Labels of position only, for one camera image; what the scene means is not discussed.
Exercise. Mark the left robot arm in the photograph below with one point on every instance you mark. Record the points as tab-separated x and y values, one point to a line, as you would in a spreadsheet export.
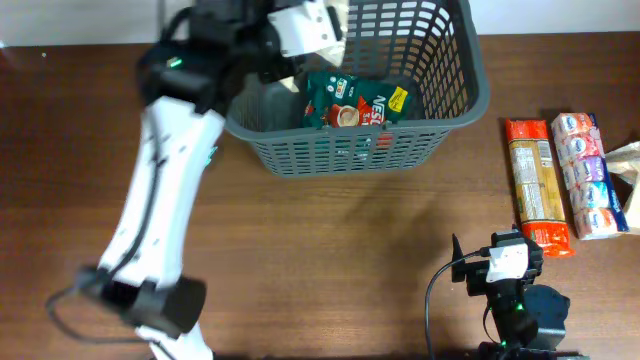
189	80

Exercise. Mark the multicolour tissue multipack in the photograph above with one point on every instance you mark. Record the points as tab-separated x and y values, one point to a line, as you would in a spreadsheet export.
597	212

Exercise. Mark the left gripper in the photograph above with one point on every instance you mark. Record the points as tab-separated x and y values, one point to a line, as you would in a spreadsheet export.
273	67

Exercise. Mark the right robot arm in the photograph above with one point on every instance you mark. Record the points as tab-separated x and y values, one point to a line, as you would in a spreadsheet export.
529	318

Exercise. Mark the grey plastic basket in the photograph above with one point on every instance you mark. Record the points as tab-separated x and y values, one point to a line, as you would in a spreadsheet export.
428	48

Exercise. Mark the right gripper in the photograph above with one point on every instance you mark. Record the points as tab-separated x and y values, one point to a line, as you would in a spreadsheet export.
478	272

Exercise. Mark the teal tissue packet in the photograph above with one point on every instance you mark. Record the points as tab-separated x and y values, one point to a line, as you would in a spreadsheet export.
210	157

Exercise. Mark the beige pouch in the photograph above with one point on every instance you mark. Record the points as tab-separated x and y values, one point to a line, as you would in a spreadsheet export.
331	57
624	162

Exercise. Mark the orange spaghetti pack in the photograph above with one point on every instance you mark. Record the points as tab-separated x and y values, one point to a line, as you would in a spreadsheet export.
538	197

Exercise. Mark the green Nescafe coffee bag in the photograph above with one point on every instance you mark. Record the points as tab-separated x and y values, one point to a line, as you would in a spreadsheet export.
340	100

